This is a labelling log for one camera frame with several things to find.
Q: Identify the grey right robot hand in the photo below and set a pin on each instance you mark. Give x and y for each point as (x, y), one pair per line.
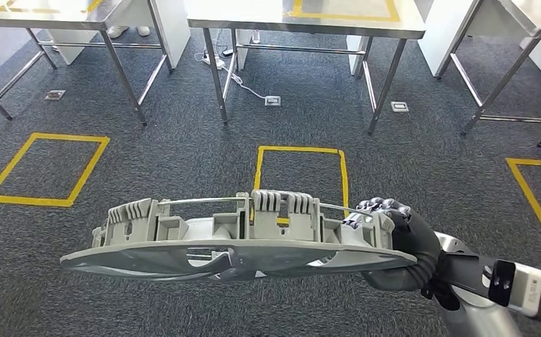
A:
(414, 237)

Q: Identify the silver plastic wheel hubcap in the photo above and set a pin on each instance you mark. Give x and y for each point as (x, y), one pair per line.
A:
(205, 256)

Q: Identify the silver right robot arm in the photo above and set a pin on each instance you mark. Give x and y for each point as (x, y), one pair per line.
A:
(474, 321)

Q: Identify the steel workbench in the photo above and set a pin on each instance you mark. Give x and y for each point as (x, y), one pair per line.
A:
(251, 14)
(42, 16)
(530, 14)

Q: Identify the yellow floor tape square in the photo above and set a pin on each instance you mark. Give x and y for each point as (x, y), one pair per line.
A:
(298, 150)
(23, 201)
(530, 195)

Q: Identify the floor socket plate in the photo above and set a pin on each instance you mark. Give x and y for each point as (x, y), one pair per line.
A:
(55, 95)
(273, 101)
(399, 107)

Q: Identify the yellow tape rectangle on bench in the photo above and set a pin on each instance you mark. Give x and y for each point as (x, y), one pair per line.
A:
(42, 9)
(344, 17)

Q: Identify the black power adapter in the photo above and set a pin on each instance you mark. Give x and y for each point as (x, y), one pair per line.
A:
(227, 52)

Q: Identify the white power strip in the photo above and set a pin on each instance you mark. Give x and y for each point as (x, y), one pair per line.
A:
(212, 59)

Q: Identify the person's foot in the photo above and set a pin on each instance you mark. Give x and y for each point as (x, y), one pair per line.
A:
(117, 31)
(143, 31)

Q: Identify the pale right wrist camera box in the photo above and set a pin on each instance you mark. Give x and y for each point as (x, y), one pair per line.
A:
(526, 288)

